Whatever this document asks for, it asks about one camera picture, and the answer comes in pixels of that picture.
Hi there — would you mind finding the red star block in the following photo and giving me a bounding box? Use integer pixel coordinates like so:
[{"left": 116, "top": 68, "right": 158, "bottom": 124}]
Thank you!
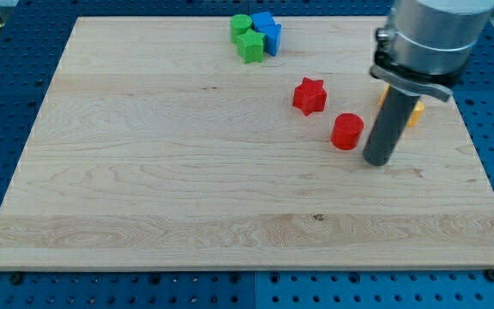
[{"left": 292, "top": 77, "right": 328, "bottom": 116}]

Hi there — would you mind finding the green star block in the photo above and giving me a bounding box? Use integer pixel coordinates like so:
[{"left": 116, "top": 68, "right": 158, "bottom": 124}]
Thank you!
[{"left": 237, "top": 29, "right": 266, "bottom": 64}]

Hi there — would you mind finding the wooden board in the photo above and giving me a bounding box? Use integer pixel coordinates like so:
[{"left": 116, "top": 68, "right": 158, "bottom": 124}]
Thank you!
[{"left": 0, "top": 17, "right": 494, "bottom": 272}]

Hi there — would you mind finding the red cylinder block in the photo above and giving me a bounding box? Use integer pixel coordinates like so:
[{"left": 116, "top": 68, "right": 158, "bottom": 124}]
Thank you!
[{"left": 330, "top": 113, "right": 364, "bottom": 150}]

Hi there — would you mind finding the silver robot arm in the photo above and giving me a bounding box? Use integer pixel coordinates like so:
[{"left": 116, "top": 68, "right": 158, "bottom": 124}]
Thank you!
[{"left": 363, "top": 0, "right": 494, "bottom": 166}]

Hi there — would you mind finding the green cylinder block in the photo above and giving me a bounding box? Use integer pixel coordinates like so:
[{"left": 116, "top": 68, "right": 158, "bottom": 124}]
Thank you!
[{"left": 229, "top": 14, "right": 253, "bottom": 44}]

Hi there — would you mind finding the blue triangle block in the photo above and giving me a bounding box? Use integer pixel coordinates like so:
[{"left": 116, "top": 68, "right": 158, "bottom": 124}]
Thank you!
[{"left": 256, "top": 24, "right": 282, "bottom": 57}]

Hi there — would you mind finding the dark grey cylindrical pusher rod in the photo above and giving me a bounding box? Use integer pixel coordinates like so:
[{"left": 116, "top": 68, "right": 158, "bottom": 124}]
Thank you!
[{"left": 363, "top": 86, "right": 419, "bottom": 167}]

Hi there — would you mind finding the blue cube block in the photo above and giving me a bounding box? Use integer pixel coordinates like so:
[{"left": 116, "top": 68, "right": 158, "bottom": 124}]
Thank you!
[{"left": 250, "top": 11, "right": 275, "bottom": 31}]

